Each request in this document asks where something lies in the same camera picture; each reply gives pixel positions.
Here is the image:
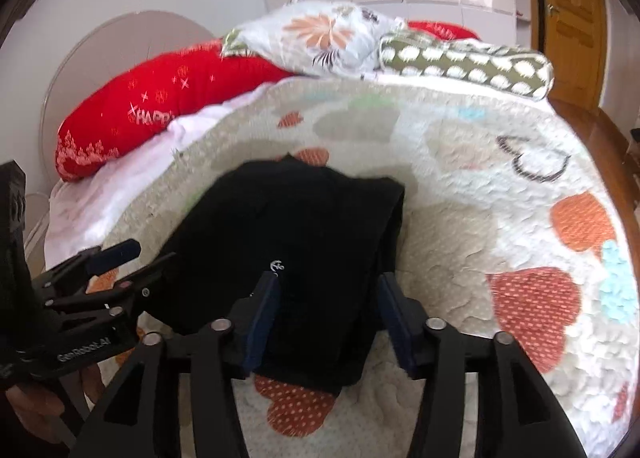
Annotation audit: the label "person's left hand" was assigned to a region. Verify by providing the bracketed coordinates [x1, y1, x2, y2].
[2, 380, 68, 431]

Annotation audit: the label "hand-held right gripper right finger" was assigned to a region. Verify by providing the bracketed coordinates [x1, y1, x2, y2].
[377, 272, 591, 458]

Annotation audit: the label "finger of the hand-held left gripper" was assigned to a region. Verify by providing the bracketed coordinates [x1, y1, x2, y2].
[32, 239, 142, 291]
[47, 252, 178, 323]

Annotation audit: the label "black pants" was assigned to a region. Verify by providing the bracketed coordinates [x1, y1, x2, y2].
[140, 153, 407, 396]

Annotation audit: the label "white floral pillow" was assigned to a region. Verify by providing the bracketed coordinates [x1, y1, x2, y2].
[220, 0, 408, 78]

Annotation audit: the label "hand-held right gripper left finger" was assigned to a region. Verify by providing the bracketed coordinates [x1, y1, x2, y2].
[67, 272, 286, 458]

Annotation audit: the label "red printed pillow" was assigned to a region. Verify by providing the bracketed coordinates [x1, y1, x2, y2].
[55, 20, 481, 183]

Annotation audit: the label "white bed sheet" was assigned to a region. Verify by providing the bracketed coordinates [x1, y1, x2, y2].
[44, 102, 251, 273]

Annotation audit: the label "round beige headboard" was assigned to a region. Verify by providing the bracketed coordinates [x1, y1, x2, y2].
[40, 12, 216, 179]

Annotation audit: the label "green dotted bolster pillow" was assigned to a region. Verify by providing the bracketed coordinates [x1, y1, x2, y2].
[377, 32, 555, 102]

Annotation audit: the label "heart patterned quilt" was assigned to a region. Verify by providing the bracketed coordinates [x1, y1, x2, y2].
[82, 72, 636, 458]

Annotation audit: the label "wooden door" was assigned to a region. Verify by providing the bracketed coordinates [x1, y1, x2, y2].
[530, 0, 608, 111]

